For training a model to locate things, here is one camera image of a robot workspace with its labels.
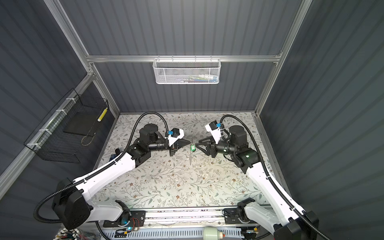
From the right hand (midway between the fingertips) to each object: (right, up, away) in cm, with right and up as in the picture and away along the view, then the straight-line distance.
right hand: (200, 145), depth 68 cm
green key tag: (-3, -1, +3) cm, 5 cm away
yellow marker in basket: (-54, +15, +13) cm, 57 cm away
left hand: (-5, +2, +2) cm, 6 cm away
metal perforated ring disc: (-5, -9, +28) cm, 30 cm away
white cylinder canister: (+5, -37, -5) cm, 38 cm away
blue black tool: (-52, -8, +25) cm, 58 cm away
